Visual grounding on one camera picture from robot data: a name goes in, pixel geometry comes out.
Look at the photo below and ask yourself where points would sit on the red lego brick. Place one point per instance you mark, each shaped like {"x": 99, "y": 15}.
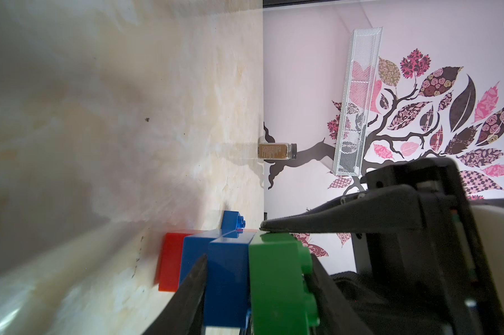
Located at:
{"x": 169, "y": 262}

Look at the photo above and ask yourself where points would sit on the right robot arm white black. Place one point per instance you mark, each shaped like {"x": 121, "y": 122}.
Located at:
{"x": 497, "y": 251}

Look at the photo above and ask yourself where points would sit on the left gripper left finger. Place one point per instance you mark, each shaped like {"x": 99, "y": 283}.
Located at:
{"x": 184, "y": 313}

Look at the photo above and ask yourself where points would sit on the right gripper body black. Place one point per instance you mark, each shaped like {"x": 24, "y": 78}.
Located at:
{"x": 436, "y": 280}

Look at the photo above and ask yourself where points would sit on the green lego brick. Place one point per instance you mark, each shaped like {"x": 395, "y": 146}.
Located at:
{"x": 281, "y": 302}

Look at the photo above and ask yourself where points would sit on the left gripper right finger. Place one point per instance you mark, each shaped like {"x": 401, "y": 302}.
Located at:
{"x": 335, "y": 312}

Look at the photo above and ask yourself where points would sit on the small blue lego brick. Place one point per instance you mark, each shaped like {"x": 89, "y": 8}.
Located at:
{"x": 232, "y": 221}

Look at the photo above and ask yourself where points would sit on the white wire basket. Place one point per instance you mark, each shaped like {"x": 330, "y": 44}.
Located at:
{"x": 360, "y": 79}

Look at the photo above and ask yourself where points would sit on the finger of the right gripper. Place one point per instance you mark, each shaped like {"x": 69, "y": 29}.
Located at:
{"x": 383, "y": 210}

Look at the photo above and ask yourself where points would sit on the brown cylindrical cup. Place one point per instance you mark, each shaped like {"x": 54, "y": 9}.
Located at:
{"x": 277, "y": 151}

